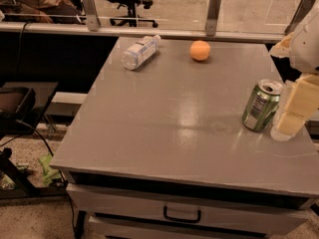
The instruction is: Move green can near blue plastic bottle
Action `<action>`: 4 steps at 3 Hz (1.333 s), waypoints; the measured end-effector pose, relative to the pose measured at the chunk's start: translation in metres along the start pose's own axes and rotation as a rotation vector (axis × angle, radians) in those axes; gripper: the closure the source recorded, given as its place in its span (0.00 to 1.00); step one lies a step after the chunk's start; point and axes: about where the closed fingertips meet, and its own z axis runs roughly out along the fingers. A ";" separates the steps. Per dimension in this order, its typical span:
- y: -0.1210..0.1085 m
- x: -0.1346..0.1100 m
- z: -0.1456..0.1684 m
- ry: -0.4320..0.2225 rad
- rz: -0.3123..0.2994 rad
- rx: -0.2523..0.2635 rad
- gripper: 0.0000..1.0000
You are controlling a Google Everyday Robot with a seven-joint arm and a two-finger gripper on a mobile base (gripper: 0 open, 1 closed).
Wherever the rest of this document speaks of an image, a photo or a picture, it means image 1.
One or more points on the metal bracket left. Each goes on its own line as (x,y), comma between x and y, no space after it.
(93,23)

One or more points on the green soda can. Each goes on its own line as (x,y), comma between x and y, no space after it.
(262,105)

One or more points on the orange fruit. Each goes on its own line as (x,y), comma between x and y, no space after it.
(199,50)

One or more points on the grey cabinet with drawers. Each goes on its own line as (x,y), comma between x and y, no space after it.
(170,134)

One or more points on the green object on floor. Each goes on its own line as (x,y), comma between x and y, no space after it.
(49,174)

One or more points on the black side stand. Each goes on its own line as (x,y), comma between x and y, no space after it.
(23,104)

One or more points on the clear acrylic barrier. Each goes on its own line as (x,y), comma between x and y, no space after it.
(238,18)

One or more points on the metal bracket middle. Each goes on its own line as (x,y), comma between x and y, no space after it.
(212,17)

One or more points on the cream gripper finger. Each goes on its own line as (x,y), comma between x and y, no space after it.
(298,102)
(281,49)

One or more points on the metal bracket right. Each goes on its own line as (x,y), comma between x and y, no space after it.
(302,10)

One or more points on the clear plastic water bottle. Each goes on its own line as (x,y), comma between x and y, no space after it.
(140,51)

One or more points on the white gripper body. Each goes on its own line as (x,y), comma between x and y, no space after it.
(306,50)

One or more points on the metal bracket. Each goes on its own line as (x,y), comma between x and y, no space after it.
(302,10)
(212,17)
(93,23)

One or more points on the black drawer handle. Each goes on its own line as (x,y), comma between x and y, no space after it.
(182,216)

